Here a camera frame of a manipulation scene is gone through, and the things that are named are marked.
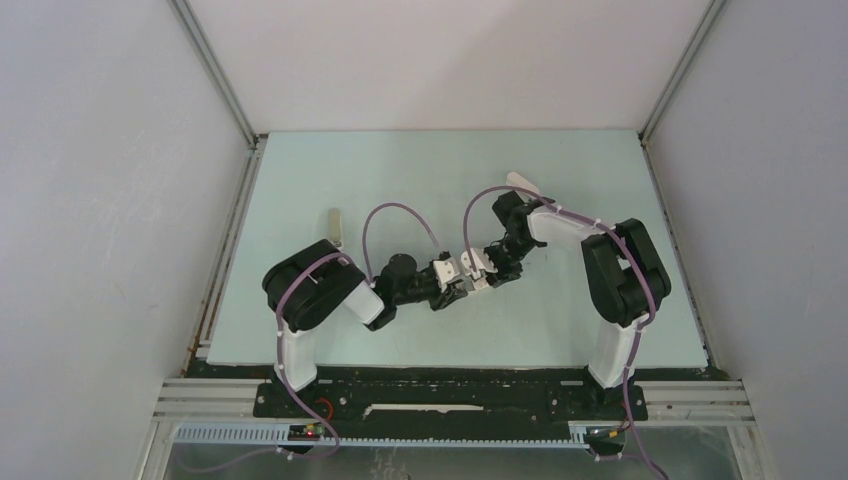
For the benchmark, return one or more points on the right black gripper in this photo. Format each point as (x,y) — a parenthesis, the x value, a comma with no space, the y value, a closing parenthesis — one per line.
(504,275)

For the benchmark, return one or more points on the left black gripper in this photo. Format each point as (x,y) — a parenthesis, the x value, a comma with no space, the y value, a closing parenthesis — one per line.
(452,293)

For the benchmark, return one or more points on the white stapler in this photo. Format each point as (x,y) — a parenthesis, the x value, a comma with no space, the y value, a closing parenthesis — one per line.
(517,180)

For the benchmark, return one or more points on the beige stapler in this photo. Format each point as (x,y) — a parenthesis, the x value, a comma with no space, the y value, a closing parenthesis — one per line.
(335,227)

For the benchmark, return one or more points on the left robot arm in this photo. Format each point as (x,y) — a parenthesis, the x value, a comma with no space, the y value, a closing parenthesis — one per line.
(305,289)

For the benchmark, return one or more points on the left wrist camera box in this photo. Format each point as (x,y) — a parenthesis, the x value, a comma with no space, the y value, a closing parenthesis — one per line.
(446,269)

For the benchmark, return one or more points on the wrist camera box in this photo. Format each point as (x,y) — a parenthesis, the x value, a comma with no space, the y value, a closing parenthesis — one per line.
(477,264)
(446,269)

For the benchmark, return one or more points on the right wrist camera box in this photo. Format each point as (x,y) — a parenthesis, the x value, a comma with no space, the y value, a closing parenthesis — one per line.
(477,264)

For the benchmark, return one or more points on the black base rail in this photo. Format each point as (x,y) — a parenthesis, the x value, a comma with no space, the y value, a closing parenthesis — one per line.
(453,403)

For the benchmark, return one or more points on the white cable duct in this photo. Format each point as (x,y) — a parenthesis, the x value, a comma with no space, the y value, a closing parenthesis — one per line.
(279,435)

